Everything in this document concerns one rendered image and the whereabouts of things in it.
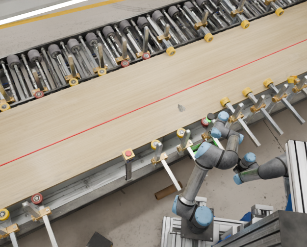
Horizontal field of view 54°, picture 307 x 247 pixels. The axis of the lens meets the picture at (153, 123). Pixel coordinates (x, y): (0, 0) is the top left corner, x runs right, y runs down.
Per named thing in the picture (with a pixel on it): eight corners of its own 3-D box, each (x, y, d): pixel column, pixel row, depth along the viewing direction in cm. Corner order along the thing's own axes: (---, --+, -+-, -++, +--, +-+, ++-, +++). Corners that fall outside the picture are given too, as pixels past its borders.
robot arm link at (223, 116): (217, 117, 214) (220, 108, 218) (213, 125, 223) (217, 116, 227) (227, 122, 212) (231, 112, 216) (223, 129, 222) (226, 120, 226)
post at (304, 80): (286, 106, 309) (310, 77, 268) (283, 107, 309) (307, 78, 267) (284, 103, 311) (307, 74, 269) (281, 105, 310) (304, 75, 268)
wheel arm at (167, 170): (181, 190, 244) (181, 188, 240) (177, 192, 243) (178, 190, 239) (155, 146, 261) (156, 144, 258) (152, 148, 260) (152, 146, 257)
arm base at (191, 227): (208, 235, 205) (211, 232, 196) (186, 232, 205) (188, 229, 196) (208, 212, 213) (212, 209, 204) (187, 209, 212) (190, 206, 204)
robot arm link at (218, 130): (226, 137, 208) (231, 125, 213) (211, 131, 210) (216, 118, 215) (223, 142, 215) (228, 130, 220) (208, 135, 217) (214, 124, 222)
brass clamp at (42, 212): (52, 214, 227) (50, 212, 223) (34, 222, 223) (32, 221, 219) (49, 207, 230) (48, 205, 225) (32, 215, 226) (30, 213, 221)
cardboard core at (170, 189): (183, 186, 320) (158, 199, 311) (182, 188, 327) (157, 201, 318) (179, 180, 323) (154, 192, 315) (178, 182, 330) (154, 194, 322)
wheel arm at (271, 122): (282, 134, 260) (284, 132, 257) (279, 135, 259) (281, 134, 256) (247, 91, 281) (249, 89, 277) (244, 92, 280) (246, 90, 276)
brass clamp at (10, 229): (20, 231, 223) (18, 230, 219) (1, 240, 219) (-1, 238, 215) (17, 223, 225) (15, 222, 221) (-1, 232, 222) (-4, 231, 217)
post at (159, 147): (158, 167, 267) (163, 144, 225) (154, 169, 266) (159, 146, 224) (156, 164, 268) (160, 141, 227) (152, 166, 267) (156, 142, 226)
